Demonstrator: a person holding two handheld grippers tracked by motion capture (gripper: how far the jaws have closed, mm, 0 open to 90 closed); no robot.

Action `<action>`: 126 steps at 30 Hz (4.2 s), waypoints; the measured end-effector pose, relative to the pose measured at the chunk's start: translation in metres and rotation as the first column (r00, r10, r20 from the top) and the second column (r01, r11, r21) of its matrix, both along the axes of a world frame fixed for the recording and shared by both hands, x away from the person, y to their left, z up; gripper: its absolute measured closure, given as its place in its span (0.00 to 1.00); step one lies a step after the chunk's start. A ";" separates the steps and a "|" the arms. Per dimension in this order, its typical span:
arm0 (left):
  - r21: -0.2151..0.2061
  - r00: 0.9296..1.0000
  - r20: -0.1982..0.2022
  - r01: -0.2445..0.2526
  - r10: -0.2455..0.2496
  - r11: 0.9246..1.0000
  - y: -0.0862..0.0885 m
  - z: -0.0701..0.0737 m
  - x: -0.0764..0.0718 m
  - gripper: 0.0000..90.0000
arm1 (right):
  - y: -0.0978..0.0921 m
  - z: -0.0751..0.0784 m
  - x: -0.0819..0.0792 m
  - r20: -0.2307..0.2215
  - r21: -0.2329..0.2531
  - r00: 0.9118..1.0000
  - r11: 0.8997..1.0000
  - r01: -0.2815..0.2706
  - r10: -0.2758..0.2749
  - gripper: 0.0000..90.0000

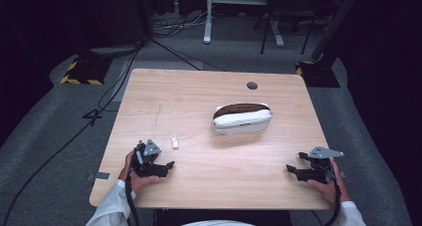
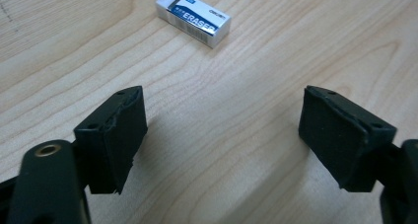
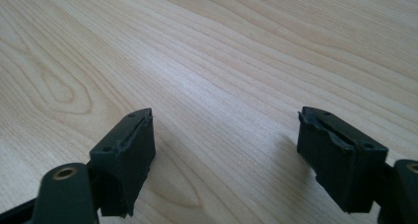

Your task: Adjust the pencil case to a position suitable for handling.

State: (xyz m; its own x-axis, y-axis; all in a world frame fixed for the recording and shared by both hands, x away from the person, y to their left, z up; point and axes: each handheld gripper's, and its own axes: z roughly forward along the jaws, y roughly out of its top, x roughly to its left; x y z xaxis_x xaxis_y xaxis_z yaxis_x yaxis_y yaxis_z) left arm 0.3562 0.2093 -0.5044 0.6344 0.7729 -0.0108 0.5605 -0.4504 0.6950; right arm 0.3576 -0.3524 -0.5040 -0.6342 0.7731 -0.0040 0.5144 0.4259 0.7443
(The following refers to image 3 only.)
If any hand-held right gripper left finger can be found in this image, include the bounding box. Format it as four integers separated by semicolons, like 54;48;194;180
89;108;157;218

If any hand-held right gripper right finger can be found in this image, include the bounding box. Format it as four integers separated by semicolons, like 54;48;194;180
296;106;389;214

